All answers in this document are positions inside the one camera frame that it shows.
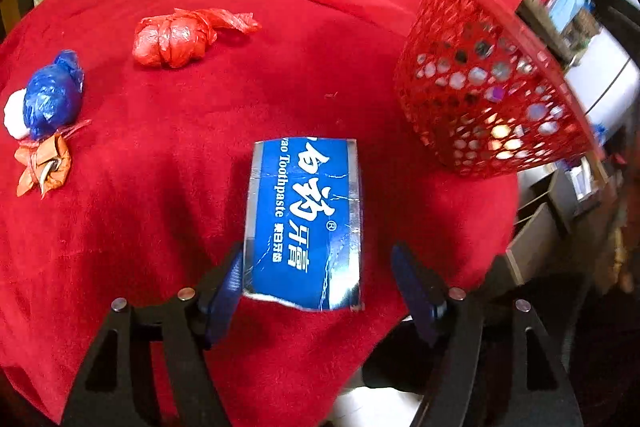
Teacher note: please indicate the orange wrapper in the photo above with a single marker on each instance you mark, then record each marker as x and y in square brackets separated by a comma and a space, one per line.
[50, 157]

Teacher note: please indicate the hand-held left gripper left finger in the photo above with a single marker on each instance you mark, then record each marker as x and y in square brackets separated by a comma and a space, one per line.
[227, 292]

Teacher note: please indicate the blue plastic bag ball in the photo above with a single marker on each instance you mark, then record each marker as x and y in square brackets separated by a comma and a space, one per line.
[47, 99]

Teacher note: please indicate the red cloth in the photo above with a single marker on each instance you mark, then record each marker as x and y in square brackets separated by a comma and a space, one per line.
[150, 232]

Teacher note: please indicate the red plastic basket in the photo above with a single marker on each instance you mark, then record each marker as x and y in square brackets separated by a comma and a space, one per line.
[435, 107]

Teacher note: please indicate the white tissue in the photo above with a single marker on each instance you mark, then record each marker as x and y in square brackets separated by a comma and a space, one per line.
[14, 114]

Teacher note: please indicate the knotted red plastic bag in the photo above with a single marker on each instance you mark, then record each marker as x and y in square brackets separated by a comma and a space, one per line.
[170, 42]

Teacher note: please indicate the blue toothpaste box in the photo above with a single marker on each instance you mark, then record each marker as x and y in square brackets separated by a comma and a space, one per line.
[305, 217]

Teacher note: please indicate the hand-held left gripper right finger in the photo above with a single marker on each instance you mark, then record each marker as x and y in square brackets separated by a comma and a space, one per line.
[415, 287]

